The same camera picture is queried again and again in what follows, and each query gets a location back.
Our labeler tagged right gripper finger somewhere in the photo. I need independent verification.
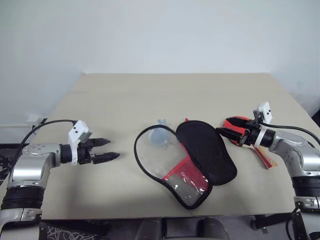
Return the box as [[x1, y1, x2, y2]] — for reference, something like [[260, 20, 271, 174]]
[[215, 126, 245, 137], [220, 132, 243, 143]]

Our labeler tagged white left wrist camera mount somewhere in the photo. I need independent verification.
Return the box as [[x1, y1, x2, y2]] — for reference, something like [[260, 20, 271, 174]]
[[68, 120, 94, 167]]

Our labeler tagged white wall socket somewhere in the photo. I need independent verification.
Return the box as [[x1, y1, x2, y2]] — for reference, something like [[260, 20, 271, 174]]
[[26, 113, 41, 124]]

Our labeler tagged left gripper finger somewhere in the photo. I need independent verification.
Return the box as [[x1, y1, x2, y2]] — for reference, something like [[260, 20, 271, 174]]
[[90, 137, 112, 149], [92, 151, 122, 165]]

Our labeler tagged red black table tennis paddle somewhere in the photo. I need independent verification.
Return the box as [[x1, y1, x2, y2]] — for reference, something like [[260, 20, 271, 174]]
[[222, 115, 278, 171]]

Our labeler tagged white wall cable duct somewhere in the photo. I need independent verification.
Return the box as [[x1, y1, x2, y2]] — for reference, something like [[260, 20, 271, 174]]
[[0, 123, 29, 129]]

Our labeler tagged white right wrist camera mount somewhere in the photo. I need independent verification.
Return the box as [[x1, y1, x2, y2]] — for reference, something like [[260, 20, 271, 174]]
[[252, 101, 273, 147]]

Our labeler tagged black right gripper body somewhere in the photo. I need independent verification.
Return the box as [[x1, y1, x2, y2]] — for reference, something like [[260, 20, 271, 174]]
[[239, 118, 260, 146]]

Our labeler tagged black red clear paddle case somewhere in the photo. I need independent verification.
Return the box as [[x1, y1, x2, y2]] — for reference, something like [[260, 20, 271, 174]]
[[134, 119, 238, 210]]

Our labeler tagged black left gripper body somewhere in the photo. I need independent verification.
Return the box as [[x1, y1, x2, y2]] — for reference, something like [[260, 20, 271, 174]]
[[76, 138, 97, 166]]

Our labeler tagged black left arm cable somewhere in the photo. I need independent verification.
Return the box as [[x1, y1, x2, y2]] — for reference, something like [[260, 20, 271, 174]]
[[19, 119, 77, 152]]

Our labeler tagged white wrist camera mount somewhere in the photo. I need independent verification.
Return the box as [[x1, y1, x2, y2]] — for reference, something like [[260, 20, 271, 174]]
[[252, 101, 273, 147], [68, 120, 94, 167]]

